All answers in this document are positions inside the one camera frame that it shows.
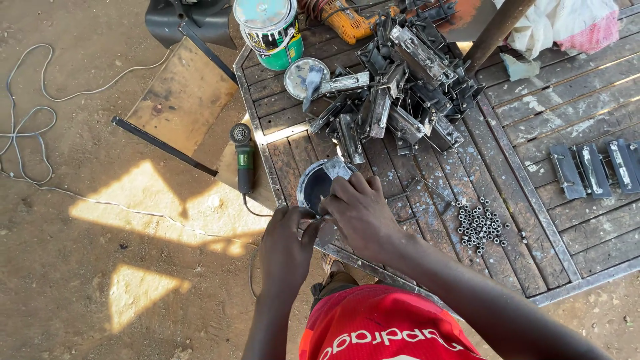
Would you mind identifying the person's right hand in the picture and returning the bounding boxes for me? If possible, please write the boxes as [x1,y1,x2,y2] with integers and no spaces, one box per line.
[319,172,407,263]

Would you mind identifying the person's left hand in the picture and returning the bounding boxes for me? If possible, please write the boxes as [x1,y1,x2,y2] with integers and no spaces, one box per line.
[258,205,323,297]

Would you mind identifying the small metal piece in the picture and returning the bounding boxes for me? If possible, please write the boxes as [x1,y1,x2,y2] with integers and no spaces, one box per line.
[299,214,338,249]

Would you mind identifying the person's sandalled foot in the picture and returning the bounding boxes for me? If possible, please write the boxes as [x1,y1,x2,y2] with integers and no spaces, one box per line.
[319,251,347,277]

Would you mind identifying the round tin of black paint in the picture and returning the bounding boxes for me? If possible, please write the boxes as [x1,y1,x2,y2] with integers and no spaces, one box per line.
[296,159,359,217]

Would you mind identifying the person's dark trousers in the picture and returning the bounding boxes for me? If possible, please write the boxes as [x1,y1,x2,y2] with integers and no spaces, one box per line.
[309,271,360,313]

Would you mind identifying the thin metal rods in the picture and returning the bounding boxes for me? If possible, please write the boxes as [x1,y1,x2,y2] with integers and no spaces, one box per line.
[385,174,457,226]

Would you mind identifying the green angle grinder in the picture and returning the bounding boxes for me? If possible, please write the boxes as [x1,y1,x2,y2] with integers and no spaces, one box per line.
[229,122,256,196]

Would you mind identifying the person's red shirt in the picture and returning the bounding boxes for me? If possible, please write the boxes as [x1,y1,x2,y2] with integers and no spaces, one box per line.
[298,284,487,360]

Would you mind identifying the heap of small metal bushings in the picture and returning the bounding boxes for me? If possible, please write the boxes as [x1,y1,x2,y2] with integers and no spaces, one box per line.
[454,196,512,256]

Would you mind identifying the pile of painted metal brackets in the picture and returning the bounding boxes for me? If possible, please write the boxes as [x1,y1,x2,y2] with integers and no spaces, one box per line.
[307,4,487,166]

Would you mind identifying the paint-stained brush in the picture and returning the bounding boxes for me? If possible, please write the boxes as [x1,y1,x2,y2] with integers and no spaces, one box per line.
[302,64,325,112]

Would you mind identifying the round paint can lid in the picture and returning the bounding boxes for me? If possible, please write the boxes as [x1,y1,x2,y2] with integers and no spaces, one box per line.
[283,57,331,102]

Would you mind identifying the yellow power drill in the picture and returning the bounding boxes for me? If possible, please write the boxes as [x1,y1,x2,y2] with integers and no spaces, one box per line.
[299,0,402,46]

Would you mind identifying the green and white paint can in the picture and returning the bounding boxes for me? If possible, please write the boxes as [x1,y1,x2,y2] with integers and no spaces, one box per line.
[233,0,305,72]

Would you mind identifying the rusty brown metal pipe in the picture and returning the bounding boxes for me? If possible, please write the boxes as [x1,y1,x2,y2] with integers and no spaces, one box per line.
[462,0,537,77]

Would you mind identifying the orange rusty metal plate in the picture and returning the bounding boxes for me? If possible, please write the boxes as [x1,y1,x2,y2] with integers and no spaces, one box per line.
[406,0,499,44]

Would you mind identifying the black plastic chair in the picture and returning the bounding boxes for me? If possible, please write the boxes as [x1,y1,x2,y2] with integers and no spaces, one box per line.
[144,0,239,51]

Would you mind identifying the white and red cloth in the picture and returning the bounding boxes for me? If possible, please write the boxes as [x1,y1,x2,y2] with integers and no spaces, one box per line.
[492,0,622,82]

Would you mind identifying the black grinder cable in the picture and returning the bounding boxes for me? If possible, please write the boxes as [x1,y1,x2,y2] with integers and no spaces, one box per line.
[242,193,275,301]

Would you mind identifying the rusty metal sheet with frame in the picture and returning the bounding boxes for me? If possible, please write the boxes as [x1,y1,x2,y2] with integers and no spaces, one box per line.
[110,22,240,178]

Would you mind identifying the flat grey metal bracket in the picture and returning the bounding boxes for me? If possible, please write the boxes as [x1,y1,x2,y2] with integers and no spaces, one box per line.
[549,144,587,200]
[606,138,640,194]
[576,143,613,199]

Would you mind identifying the white electric cable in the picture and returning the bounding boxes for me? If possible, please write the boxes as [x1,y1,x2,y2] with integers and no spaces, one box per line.
[0,43,258,248]

